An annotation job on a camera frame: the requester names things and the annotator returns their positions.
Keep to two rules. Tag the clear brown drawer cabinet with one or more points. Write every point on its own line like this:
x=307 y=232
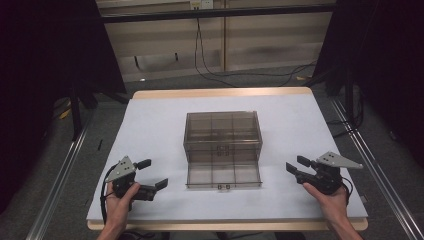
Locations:
x=221 y=131

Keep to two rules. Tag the yellow floor tape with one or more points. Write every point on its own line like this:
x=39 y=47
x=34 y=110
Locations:
x=65 y=114

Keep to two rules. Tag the black horizontal bar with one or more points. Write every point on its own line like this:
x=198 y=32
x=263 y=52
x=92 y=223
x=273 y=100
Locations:
x=216 y=14

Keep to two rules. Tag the person's left hand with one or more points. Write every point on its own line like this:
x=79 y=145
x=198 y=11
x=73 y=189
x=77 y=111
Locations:
x=116 y=208

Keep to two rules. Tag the white table mat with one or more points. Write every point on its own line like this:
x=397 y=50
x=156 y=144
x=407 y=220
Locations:
x=283 y=133

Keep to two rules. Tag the black metal stand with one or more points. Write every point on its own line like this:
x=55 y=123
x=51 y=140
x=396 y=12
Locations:
x=76 y=113

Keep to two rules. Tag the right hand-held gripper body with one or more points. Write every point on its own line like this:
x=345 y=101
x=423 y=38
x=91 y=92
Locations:
x=321 y=178

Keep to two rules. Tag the small black floor item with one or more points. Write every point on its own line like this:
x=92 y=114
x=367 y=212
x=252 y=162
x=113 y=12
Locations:
x=100 y=144

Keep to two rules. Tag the white wall outlet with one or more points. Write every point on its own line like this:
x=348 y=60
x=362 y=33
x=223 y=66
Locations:
x=201 y=4

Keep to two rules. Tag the metal floor rail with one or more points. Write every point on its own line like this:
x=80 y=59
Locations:
x=56 y=186
x=376 y=170

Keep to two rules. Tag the black curtain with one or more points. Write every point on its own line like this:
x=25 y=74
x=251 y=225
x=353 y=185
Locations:
x=40 y=83
x=383 y=60

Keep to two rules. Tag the clear brown drawer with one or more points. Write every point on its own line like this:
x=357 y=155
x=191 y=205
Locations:
x=223 y=175

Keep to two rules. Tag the person's right hand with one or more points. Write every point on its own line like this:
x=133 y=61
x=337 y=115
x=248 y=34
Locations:
x=333 y=206

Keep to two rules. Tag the wooden table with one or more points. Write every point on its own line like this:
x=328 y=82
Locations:
x=220 y=92

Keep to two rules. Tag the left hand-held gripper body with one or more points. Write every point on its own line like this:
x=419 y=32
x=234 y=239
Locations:
x=120 y=170

